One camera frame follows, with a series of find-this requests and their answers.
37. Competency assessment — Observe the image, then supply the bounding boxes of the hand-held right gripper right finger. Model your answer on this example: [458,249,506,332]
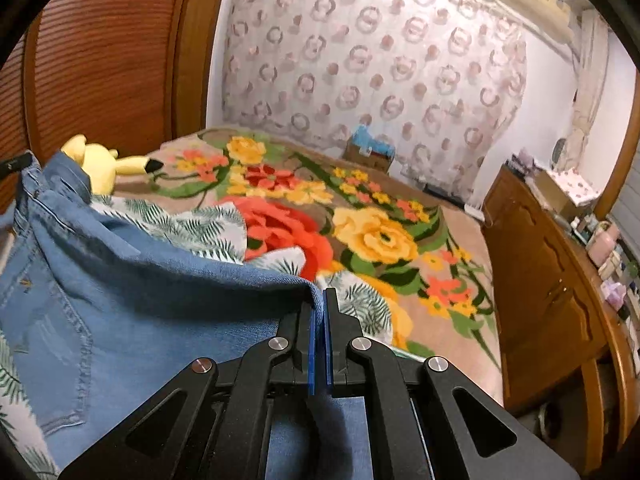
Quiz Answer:
[324,287,583,480]

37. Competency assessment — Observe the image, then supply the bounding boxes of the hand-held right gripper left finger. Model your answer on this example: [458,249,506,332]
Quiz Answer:
[59,304,326,480]

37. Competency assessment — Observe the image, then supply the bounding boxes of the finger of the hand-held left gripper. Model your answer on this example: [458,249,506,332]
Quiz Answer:
[0,155,34,175]

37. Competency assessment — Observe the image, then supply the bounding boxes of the blue denim pants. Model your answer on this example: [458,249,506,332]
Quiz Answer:
[0,152,375,480]

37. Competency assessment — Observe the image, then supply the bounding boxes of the yellow plush toy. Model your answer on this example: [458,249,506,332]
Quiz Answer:
[60,134,164,196]

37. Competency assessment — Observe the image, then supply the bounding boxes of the floral blanket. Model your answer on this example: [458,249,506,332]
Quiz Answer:
[112,127,503,401]

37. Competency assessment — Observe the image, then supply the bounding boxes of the wooden louvered wardrobe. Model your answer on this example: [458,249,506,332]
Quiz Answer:
[0,0,232,213]

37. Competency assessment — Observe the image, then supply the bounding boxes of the palm leaf print cloth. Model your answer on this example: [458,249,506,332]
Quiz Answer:
[0,194,416,480]

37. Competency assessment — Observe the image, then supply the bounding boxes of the cardboard box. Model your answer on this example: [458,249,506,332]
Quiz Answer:
[344,139,395,174]

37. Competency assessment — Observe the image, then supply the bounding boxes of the blue packet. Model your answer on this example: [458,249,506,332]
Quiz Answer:
[350,124,397,157]

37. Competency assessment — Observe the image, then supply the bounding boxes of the wooden desk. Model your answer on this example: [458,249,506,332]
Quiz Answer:
[480,162,640,476]

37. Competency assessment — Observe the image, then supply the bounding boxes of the circle patterned curtain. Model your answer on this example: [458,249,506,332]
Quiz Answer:
[220,0,531,202]

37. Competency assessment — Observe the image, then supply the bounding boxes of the white floral box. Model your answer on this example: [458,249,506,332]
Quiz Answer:
[544,166,604,207]

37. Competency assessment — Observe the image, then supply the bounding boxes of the pink jar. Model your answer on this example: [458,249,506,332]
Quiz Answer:
[587,220,622,267]

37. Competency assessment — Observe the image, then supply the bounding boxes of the window blind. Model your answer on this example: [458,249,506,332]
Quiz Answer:
[609,157,640,243]

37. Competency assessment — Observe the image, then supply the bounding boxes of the white side curtain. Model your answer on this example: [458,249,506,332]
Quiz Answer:
[569,10,610,163]

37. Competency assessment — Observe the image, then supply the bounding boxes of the wooden window frame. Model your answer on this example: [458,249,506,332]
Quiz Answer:
[594,62,640,222]

